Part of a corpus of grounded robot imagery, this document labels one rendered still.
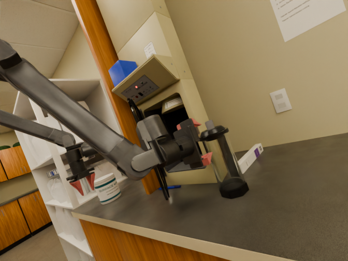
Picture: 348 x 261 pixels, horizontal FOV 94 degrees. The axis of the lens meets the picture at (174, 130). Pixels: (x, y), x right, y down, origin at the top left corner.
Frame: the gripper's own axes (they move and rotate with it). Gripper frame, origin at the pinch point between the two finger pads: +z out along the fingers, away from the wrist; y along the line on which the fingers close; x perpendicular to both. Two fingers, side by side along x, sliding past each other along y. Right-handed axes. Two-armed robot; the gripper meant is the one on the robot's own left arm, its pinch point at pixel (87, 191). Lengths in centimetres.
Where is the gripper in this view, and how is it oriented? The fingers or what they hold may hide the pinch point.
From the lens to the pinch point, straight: 86.9
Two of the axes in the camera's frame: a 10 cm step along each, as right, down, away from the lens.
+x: -7.3, 2.6, 6.3
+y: 5.9, -2.4, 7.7
